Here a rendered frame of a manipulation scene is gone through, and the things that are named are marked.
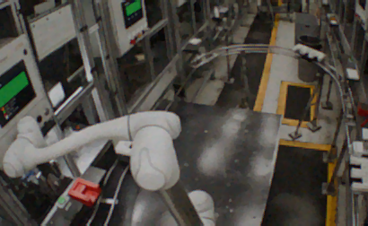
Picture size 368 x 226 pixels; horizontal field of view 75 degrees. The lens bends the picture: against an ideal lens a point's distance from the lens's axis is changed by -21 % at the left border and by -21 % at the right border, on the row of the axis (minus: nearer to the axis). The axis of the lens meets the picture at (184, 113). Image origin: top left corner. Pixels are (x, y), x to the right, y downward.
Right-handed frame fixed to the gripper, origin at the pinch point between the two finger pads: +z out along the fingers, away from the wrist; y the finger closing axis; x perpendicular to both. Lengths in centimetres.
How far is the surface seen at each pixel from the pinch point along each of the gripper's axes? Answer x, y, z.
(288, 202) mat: 113, -116, 103
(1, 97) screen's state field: -6, 4, -54
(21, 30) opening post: -8, -18, -76
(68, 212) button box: 1.2, 0.2, 15.4
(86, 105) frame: -28, -73, -6
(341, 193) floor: 167, -133, 105
